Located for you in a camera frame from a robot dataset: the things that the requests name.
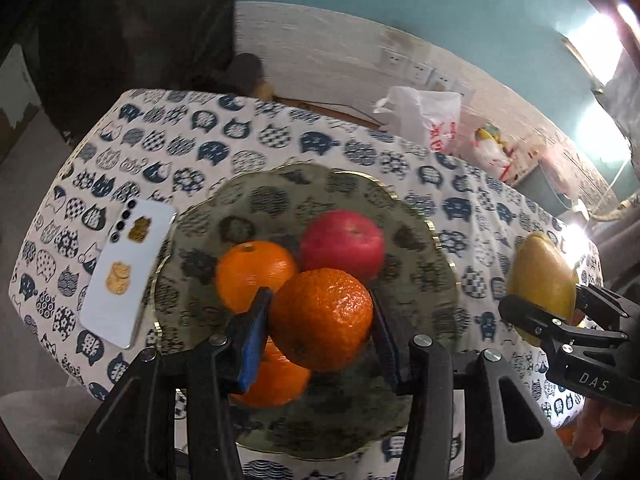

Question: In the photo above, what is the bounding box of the grey curtain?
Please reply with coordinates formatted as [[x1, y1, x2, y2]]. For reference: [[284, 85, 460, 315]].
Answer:
[[595, 35, 640, 136]]

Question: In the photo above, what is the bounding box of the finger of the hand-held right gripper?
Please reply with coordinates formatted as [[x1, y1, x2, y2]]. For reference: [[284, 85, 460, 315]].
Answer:
[[574, 283, 640, 319], [499, 294, 577, 344]]

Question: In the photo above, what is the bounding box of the orange tangerine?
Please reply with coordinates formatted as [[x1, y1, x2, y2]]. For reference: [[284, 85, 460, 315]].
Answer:
[[215, 241, 300, 313], [230, 337, 313, 408], [270, 268, 375, 373]]

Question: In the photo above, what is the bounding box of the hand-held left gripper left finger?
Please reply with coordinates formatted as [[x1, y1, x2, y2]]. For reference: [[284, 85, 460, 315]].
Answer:
[[59, 287, 273, 480]]

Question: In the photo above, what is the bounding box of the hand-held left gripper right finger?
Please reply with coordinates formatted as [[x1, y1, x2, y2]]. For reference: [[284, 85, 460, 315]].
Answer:
[[370, 290, 581, 480]]

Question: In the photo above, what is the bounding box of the red and white bag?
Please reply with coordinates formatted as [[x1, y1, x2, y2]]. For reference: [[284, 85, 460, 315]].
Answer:
[[462, 125, 516, 181]]

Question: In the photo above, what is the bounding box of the cat print tablecloth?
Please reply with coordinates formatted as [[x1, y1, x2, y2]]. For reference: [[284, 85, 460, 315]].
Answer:
[[7, 87, 606, 480]]

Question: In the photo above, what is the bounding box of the pink plastic bag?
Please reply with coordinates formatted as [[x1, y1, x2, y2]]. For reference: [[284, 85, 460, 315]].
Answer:
[[540, 152, 576, 196]]

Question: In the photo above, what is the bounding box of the dark bin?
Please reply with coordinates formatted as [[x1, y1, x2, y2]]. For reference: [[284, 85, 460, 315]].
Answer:
[[515, 162, 571, 211]]

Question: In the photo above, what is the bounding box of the black cylinder device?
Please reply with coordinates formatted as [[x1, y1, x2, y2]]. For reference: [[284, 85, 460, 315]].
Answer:
[[227, 52, 266, 93]]

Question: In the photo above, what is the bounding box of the black cable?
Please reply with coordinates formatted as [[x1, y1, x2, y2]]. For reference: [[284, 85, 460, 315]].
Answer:
[[272, 95, 376, 121]]

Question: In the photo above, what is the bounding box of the person's right hand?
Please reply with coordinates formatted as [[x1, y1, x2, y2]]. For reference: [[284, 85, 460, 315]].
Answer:
[[570, 399, 640, 460]]

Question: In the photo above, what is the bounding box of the white string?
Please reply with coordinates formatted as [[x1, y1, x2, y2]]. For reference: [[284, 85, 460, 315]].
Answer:
[[595, 160, 631, 211]]

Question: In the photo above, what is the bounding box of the green glass plate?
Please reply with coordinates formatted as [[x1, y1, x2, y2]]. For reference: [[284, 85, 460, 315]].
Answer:
[[150, 162, 461, 461]]

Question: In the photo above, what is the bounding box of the red apple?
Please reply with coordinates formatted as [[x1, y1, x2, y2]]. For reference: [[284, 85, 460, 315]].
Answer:
[[300, 210, 386, 288]]

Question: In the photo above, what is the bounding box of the white phone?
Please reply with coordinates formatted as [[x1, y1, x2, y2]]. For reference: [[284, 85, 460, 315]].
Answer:
[[80, 200, 178, 351]]

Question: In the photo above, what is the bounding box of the white plastic bag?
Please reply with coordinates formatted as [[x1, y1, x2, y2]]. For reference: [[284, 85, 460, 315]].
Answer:
[[372, 85, 462, 156]]

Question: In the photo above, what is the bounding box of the dark cloth cover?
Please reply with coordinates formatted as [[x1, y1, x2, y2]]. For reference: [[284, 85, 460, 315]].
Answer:
[[0, 0, 238, 131]]

